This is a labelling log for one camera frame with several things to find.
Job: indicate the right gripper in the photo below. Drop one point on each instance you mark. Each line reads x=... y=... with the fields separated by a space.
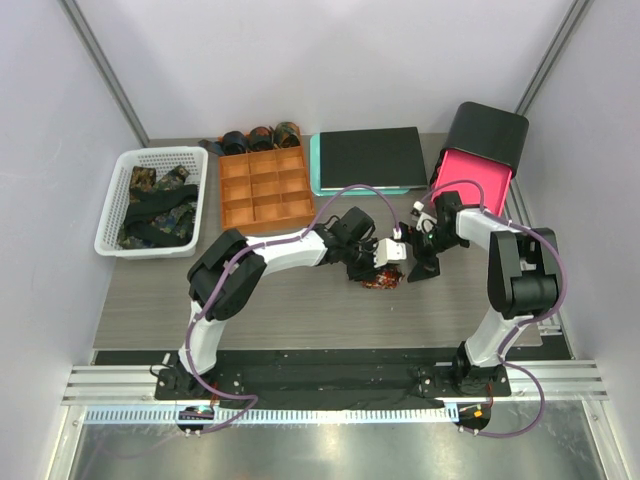
x=426 y=267

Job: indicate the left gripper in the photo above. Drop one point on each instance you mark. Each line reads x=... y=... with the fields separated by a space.
x=369 y=271

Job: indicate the multicoloured plaid tie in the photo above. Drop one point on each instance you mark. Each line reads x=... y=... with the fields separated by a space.
x=387 y=278

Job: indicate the black pink drawer cabinet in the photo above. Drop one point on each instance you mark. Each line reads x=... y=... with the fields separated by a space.
x=482 y=152

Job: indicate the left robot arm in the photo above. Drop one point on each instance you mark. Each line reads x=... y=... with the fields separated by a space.
x=222 y=281

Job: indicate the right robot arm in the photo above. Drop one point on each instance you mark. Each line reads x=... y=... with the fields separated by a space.
x=525 y=280

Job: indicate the black notebook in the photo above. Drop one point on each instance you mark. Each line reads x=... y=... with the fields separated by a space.
x=389 y=158

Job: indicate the orange compartment tray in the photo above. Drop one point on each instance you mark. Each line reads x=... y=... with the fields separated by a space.
x=265 y=191

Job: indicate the teal tray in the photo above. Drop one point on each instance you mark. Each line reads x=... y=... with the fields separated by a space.
x=315 y=173

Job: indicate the rolled brown floral tie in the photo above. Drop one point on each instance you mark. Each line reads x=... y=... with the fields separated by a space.
x=261 y=139

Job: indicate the dark floral tie in basket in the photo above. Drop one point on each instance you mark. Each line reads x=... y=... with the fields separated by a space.
x=145 y=179

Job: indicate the white perforated plastic basket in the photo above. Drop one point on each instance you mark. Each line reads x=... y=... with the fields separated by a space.
x=194 y=159

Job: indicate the black tie in basket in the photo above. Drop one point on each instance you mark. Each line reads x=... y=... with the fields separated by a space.
x=159 y=219

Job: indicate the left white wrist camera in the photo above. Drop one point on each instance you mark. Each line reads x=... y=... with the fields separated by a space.
x=390 y=250

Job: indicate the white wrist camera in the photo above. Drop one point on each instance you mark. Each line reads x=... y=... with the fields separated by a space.
x=390 y=250
x=424 y=221

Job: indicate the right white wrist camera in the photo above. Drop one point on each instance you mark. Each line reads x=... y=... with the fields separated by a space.
x=424 y=221

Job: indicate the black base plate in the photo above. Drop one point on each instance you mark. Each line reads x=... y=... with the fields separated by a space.
x=320 y=379

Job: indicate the white slotted cable duct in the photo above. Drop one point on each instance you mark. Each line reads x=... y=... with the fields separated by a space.
x=194 y=415

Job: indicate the aluminium rail frame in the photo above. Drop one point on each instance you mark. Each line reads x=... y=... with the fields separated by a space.
x=134 y=384

